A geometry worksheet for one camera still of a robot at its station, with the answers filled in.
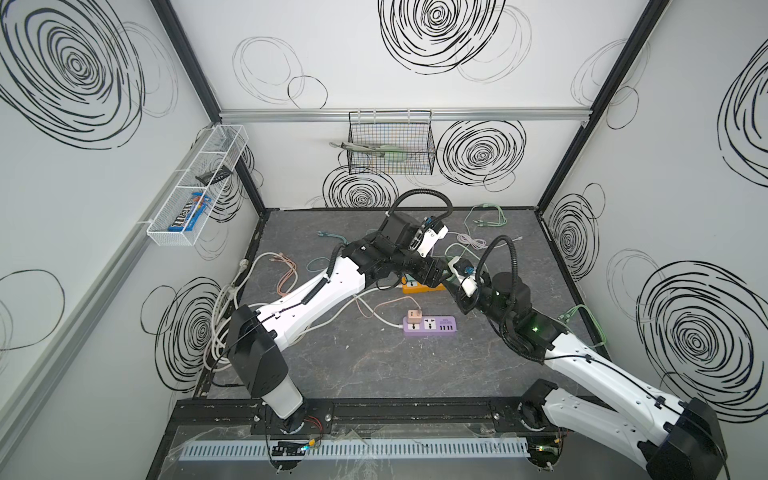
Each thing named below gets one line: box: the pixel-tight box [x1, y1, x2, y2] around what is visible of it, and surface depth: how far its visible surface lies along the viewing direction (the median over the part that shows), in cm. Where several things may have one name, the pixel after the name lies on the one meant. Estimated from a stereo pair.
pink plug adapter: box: [407, 309, 423, 323], surface depth 86 cm
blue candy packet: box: [168, 192, 212, 232], surface depth 72 cm
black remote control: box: [195, 165, 233, 186], surface depth 82 cm
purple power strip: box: [403, 316, 457, 335], surface depth 88 cm
